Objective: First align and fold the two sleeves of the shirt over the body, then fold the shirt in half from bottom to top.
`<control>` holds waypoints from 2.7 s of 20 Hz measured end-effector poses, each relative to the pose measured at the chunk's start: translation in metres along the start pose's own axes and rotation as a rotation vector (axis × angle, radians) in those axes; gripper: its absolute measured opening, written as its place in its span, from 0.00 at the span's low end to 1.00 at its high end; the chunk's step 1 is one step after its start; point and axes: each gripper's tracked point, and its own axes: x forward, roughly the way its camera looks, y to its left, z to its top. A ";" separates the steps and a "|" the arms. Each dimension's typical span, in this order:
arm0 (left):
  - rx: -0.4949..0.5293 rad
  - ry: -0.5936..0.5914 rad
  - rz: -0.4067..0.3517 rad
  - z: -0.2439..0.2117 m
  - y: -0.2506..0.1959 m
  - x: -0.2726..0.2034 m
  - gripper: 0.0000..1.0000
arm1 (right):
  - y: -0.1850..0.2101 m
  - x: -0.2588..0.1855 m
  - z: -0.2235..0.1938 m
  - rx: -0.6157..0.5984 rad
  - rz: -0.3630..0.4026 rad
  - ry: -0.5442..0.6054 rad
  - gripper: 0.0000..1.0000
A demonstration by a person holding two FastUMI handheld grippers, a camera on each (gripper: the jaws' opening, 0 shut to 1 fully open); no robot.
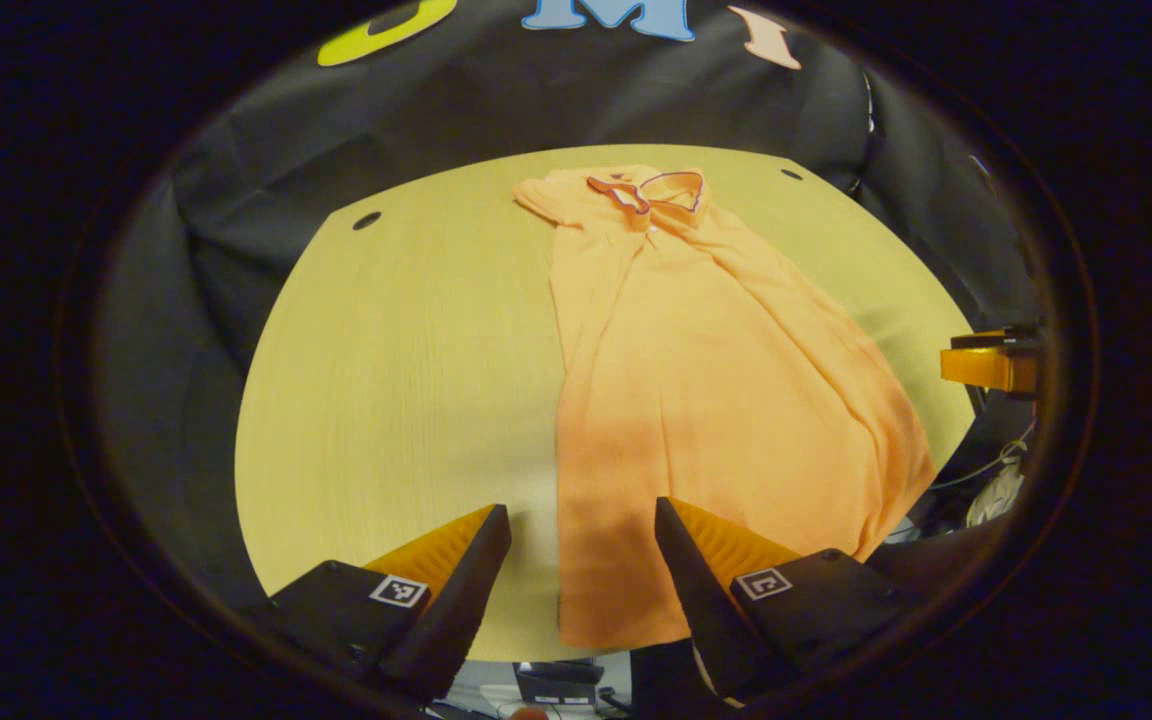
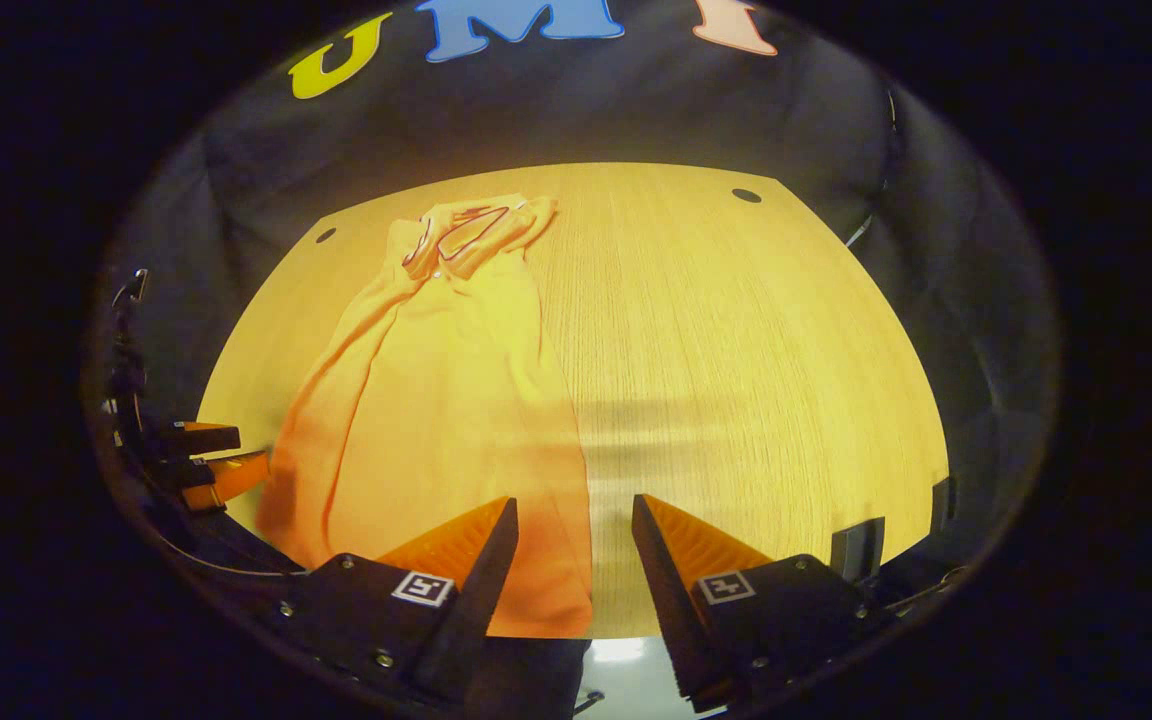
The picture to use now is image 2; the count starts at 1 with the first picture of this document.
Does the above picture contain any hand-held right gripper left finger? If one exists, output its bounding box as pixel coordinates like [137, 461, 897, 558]
[271, 497, 520, 706]

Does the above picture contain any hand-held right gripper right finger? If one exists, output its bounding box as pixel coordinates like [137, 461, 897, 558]
[631, 493, 897, 713]

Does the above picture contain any orange T-shirt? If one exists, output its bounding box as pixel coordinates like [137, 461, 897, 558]
[254, 193, 595, 641]

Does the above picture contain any black backdrop cloth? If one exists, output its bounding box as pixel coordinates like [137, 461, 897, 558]
[86, 0, 1062, 571]

